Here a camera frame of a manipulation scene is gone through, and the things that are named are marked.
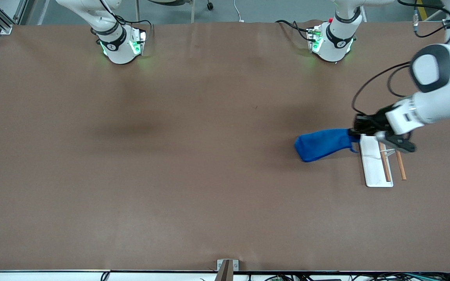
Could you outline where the blue microfibre towel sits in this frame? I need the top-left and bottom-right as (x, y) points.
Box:
(295, 128), (362, 163)

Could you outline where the metal table edge bracket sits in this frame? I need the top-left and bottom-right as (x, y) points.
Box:
(216, 259), (239, 281)

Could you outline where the white table edge rail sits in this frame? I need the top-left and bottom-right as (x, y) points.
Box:
(0, 269), (450, 281)

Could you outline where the white rack with wooden bars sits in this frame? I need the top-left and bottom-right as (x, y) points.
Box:
(358, 133), (407, 188)

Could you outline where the black arm base cable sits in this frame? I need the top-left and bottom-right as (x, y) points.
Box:
(275, 20), (313, 41)
(114, 16), (154, 31)

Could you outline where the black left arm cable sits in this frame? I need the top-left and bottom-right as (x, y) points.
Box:
(352, 62), (415, 117)

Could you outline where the chair base with caster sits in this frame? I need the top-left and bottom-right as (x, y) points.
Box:
(137, 0), (214, 23)

